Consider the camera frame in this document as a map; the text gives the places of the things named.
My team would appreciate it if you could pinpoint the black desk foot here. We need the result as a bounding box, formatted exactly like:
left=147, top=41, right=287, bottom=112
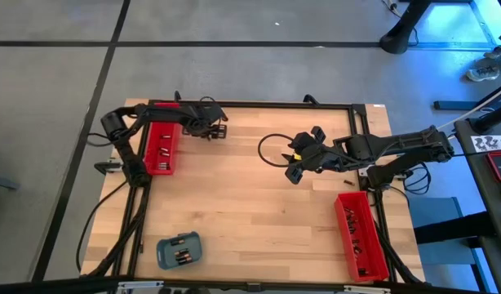
left=432, top=80, right=501, bottom=112

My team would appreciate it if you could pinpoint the black round column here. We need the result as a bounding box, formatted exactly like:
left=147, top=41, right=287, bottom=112
left=379, top=0, right=434, bottom=56

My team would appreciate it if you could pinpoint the white bracket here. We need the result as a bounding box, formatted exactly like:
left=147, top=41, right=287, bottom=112
left=342, top=285, right=392, bottom=294
left=117, top=280, right=165, bottom=293

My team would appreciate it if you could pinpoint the black desk crossbar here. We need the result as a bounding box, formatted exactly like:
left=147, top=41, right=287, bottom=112
left=412, top=211, right=499, bottom=246

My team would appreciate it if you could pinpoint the black cable bundle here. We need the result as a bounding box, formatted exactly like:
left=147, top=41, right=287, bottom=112
left=401, top=161, right=433, bottom=196

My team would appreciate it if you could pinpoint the black floor bracket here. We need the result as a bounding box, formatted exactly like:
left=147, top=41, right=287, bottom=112
left=93, top=161, right=124, bottom=176

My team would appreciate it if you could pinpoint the thin floor cable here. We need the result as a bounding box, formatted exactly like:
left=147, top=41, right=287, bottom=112
left=380, top=0, right=420, bottom=47

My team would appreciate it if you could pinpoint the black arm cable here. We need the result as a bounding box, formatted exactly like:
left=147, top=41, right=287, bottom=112
left=86, top=131, right=115, bottom=148

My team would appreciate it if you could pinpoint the black floor tape line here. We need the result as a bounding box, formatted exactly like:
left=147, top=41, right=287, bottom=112
left=0, top=39, right=458, bottom=49
left=31, top=0, right=132, bottom=283

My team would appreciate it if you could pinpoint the black frame post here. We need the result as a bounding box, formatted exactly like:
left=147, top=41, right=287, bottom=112
left=86, top=187, right=152, bottom=278
left=371, top=220, right=426, bottom=286

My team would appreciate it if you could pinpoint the red plastic bin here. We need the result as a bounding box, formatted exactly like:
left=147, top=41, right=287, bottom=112
left=334, top=190, right=390, bottom=283
left=143, top=121, right=183, bottom=176

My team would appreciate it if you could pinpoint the black desk column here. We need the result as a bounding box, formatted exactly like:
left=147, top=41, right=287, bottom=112
left=467, top=101, right=501, bottom=135

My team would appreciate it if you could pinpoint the white cable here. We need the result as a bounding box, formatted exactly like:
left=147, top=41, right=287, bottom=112
left=428, top=83, right=501, bottom=144

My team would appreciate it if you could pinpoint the light blue plastic container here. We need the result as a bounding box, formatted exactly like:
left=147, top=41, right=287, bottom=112
left=155, top=230, right=202, bottom=271

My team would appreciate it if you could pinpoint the white label sticker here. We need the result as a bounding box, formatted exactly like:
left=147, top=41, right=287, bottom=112
left=470, top=135, right=501, bottom=154

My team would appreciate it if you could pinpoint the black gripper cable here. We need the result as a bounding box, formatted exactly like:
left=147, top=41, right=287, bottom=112
left=257, top=133, right=295, bottom=168

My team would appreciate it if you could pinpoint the black table edge frame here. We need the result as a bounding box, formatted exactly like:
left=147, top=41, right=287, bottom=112
left=111, top=98, right=425, bottom=287

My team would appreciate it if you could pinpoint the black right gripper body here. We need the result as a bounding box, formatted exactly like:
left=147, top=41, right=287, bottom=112
left=286, top=125, right=338, bottom=185

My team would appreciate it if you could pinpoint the long black floor cable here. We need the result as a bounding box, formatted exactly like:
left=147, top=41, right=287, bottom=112
left=75, top=179, right=129, bottom=274

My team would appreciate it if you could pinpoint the person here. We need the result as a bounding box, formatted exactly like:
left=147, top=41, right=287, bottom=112
left=465, top=42, right=501, bottom=83

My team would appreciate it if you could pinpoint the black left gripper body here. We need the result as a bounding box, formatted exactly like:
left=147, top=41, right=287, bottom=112
left=180, top=100, right=229, bottom=141

